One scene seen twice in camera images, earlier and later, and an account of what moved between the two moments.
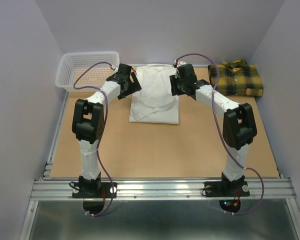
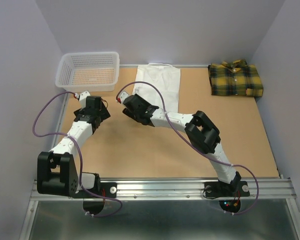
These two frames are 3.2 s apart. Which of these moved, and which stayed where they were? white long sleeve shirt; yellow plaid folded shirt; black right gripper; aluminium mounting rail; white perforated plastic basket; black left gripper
Moved: black left gripper; black right gripper
Stayed: aluminium mounting rail; white long sleeve shirt; white perforated plastic basket; yellow plaid folded shirt
